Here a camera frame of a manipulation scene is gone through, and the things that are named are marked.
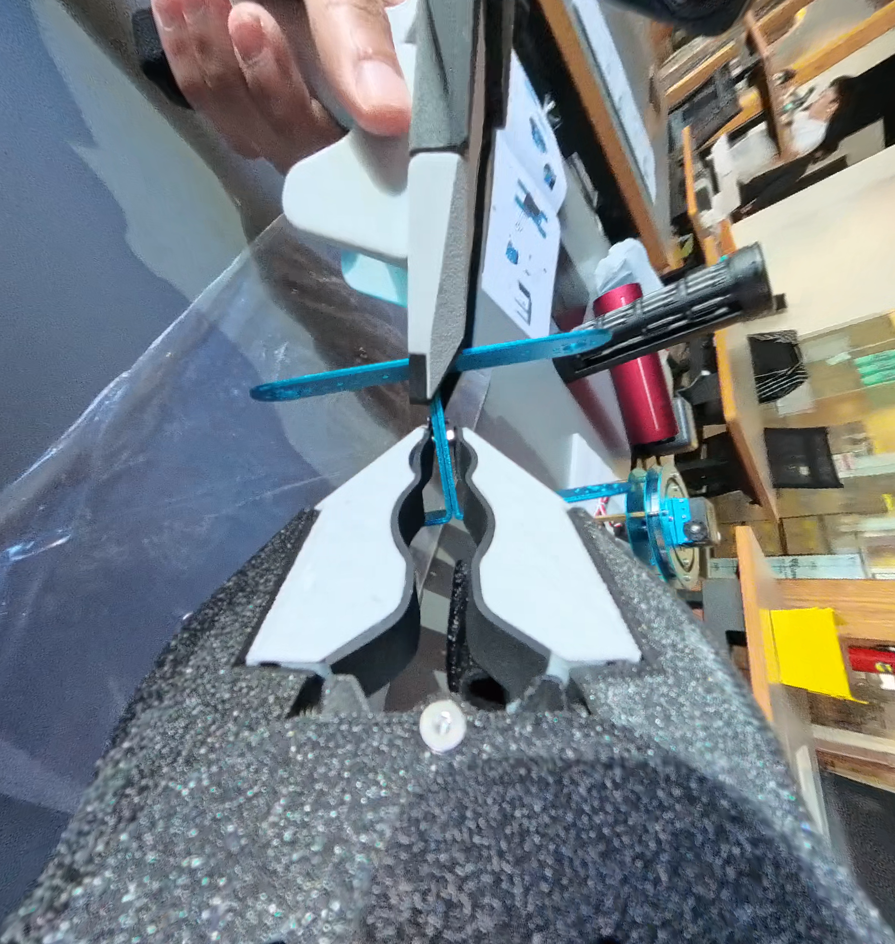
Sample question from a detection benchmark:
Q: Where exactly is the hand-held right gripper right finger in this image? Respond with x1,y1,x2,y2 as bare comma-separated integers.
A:
455,428,643,672

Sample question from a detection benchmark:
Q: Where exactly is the person's left hand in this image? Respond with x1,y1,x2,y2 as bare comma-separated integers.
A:
149,0,415,174

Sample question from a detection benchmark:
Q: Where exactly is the black ribbed handle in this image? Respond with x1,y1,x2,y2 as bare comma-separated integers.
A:
556,244,786,384

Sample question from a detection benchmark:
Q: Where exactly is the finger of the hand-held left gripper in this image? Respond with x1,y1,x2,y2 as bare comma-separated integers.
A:
404,145,475,407
469,89,496,387

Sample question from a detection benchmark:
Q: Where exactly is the white crumpled bag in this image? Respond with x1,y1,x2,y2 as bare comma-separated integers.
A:
593,236,664,299

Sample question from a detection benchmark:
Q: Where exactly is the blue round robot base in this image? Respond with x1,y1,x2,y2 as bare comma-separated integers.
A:
562,462,717,587

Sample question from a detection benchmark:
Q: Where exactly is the white instruction sheet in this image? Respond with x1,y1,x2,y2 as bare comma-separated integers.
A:
475,57,569,337

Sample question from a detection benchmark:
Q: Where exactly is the wooden partition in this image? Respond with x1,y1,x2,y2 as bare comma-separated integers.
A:
541,0,687,278

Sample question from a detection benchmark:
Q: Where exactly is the blue metal bracket assembly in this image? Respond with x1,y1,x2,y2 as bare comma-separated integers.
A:
250,328,615,528

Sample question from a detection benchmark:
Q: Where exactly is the yellow bin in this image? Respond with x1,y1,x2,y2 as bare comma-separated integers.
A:
762,605,857,705

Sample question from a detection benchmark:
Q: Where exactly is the wooden shelving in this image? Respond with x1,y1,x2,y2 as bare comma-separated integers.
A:
659,0,895,222

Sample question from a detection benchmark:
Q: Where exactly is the large clear plastic bag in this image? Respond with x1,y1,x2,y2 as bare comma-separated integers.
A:
0,219,448,886

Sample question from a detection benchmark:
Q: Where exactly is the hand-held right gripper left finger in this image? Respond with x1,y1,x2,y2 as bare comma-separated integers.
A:
246,428,434,672

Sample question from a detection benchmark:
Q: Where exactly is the red cylindrical container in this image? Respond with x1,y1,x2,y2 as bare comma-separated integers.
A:
591,281,682,451

